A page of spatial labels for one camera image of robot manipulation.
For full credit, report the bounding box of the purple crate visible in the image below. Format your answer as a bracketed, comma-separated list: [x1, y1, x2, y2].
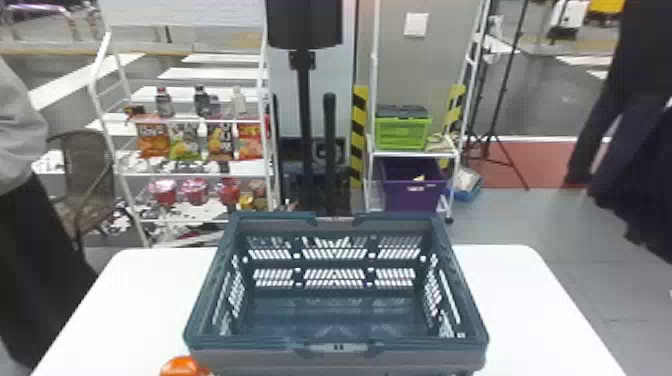
[378, 156, 450, 213]

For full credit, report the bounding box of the green crate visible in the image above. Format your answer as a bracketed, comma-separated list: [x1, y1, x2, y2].
[373, 104, 434, 152]

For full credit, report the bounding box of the red snack packet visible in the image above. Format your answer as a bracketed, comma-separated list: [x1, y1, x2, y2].
[236, 122, 264, 161]

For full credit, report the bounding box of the red noodle cup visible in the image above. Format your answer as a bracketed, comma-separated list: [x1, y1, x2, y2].
[217, 177, 242, 208]
[148, 178, 179, 208]
[179, 177, 210, 206]

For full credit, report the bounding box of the black snack packet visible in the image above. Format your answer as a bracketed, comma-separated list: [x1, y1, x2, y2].
[206, 121, 235, 162]

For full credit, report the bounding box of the blue basket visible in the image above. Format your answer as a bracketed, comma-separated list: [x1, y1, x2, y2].
[182, 210, 491, 376]

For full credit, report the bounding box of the clear bottle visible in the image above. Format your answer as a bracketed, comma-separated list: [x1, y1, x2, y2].
[230, 85, 248, 117]

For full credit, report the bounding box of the green snack packet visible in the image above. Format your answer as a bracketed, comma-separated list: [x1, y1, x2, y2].
[168, 122, 202, 162]

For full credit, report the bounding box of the dark bottle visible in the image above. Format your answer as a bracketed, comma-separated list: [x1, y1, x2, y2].
[155, 86, 176, 119]
[193, 84, 212, 118]

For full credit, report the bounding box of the black tripod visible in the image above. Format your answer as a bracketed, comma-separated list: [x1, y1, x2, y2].
[463, 0, 532, 191]

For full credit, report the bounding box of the brown mesh chair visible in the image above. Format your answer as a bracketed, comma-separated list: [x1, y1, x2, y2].
[46, 128, 121, 249]

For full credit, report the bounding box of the person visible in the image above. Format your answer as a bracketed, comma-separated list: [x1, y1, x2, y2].
[563, 0, 672, 265]
[0, 54, 102, 370]

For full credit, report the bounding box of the yellow black striped post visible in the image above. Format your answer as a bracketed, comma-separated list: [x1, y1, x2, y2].
[439, 83, 468, 170]
[349, 84, 370, 189]

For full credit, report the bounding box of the white wire rack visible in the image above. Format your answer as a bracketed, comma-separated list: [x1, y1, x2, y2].
[363, 0, 464, 224]
[85, 30, 283, 249]

